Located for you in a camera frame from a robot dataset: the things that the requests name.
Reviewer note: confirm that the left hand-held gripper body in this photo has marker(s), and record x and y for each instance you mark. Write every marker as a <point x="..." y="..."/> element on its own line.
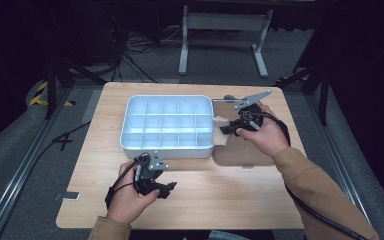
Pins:
<point x="148" y="175"/>

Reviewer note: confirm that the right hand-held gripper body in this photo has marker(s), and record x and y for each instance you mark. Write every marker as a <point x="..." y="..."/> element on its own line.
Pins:
<point x="250" y="118"/>

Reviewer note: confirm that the white divided storage box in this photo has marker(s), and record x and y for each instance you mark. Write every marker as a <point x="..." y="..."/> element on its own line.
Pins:
<point x="168" y="121"/>

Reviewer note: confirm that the person's right hand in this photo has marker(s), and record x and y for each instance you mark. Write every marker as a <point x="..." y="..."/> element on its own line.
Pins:
<point x="268" y="136"/>

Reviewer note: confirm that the person's left hand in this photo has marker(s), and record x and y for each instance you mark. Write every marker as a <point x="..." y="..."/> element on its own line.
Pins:
<point x="126" y="200"/>

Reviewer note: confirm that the small dark round knob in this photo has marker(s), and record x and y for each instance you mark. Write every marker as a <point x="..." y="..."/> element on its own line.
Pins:
<point x="228" y="97"/>

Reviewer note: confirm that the person's jeans leg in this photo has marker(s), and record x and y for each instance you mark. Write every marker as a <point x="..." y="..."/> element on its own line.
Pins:
<point x="226" y="236"/>

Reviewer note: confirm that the black tripod stand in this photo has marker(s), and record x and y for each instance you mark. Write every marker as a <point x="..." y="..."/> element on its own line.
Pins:
<point x="316" y="80"/>
<point x="58" y="75"/>

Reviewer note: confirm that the grey tape strip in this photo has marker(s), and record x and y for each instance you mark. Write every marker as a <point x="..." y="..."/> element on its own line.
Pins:
<point x="91" y="106"/>

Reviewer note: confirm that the white metal stand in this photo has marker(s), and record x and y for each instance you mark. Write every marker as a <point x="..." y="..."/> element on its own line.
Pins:
<point x="225" y="21"/>

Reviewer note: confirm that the yellow black hazard tape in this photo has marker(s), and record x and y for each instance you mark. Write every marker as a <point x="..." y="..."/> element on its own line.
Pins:
<point x="38" y="95"/>

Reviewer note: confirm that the aluminium floor rail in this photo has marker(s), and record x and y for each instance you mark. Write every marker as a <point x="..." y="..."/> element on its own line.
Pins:
<point x="341" y="160"/>
<point x="16" y="176"/>

